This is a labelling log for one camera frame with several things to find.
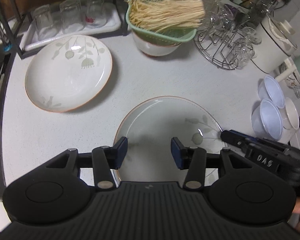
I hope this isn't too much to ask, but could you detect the white ceramic bowl under colander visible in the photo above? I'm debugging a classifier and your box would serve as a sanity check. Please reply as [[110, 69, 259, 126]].
[[132, 31, 181, 57]]

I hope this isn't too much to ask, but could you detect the floral ceramic plate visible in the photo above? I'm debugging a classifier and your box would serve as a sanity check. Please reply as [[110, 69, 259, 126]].
[[113, 96, 226, 185], [25, 35, 113, 113]]

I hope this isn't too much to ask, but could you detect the floral bowl with food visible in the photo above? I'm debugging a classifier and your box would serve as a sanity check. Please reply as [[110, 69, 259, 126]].
[[279, 62, 300, 89]]

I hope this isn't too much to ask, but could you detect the wire cup holder rack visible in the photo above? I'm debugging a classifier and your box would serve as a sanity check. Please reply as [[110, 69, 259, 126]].
[[194, 3, 262, 70]]

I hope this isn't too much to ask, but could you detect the left upturned drinking glass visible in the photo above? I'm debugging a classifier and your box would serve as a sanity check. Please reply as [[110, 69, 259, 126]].
[[33, 4, 58, 41]]

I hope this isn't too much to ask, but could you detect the light blue plastic bowl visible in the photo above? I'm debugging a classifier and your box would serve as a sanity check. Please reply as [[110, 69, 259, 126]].
[[258, 75, 285, 109]]

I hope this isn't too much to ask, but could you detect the white drying tray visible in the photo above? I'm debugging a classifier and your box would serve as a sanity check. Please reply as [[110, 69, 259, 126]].
[[20, 3, 121, 51]]

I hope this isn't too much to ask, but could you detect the green plastic colander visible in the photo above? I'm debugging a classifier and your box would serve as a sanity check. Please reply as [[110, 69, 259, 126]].
[[126, 0, 205, 43]]

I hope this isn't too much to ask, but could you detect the white plastic bowl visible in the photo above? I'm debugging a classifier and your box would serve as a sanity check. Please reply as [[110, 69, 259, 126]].
[[280, 98, 300, 144]]

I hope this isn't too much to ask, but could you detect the right upturned drinking glass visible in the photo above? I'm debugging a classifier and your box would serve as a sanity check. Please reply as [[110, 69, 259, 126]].
[[85, 0, 107, 28]]

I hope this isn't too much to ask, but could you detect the black metal kitchen rack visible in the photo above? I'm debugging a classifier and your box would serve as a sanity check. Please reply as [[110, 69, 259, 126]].
[[0, 0, 128, 59]]

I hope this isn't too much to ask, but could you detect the white electric cooking pot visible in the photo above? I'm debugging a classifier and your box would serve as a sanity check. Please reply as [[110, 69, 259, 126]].
[[252, 15, 298, 74]]

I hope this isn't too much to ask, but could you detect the dried noodle bundle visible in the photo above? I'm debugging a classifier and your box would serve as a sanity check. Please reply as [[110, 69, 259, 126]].
[[127, 0, 205, 33]]

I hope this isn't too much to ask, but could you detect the upturned drinking glass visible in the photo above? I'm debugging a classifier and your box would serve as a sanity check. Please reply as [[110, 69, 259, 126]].
[[33, 4, 58, 41], [59, 0, 84, 34], [85, 0, 107, 28]]

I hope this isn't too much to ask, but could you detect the middle upturned drinking glass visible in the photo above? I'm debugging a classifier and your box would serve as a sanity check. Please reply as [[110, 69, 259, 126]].
[[59, 0, 84, 34]]

